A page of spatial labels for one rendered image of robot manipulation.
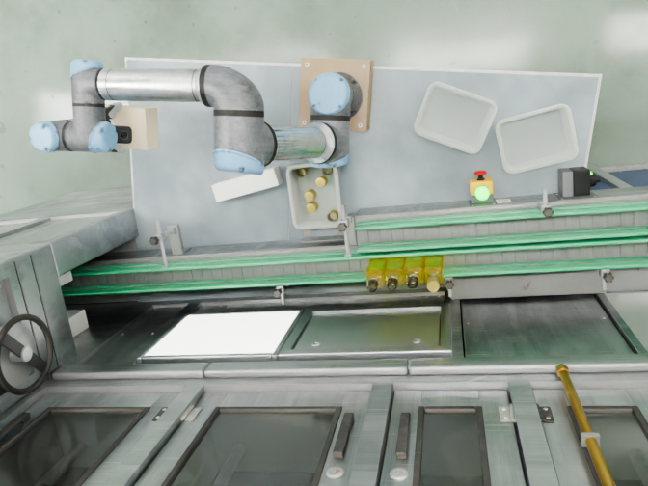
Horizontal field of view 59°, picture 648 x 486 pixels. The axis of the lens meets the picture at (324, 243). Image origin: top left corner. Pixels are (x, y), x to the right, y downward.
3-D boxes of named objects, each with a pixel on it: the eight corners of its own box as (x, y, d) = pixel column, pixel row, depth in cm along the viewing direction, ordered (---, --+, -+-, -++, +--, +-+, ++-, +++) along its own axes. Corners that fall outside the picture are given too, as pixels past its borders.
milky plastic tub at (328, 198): (299, 225, 207) (293, 230, 199) (291, 162, 202) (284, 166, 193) (347, 221, 203) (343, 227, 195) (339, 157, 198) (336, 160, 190)
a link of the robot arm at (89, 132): (100, 106, 137) (59, 105, 139) (102, 154, 139) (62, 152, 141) (118, 107, 145) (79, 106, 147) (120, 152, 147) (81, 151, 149)
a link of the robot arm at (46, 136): (58, 154, 140) (27, 153, 142) (85, 149, 150) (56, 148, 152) (54, 121, 138) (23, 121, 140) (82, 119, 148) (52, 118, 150)
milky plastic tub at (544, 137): (491, 120, 187) (493, 121, 178) (564, 100, 181) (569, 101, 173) (502, 172, 190) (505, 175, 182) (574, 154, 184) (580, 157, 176)
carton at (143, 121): (108, 104, 178) (94, 105, 171) (156, 107, 175) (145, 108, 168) (111, 144, 181) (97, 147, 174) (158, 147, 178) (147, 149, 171)
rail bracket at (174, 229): (180, 254, 216) (152, 272, 195) (173, 209, 212) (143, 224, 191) (193, 253, 215) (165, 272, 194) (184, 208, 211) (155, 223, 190)
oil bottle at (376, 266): (373, 269, 193) (365, 291, 173) (371, 253, 191) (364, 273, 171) (391, 268, 192) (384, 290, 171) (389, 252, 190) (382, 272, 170)
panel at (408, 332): (186, 321, 201) (137, 366, 169) (184, 312, 200) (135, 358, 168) (450, 310, 181) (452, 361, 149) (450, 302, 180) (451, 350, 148)
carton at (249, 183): (217, 182, 210) (210, 185, 204) (278, 165, 203) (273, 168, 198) (223, 199, 211) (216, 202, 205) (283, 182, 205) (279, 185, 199)
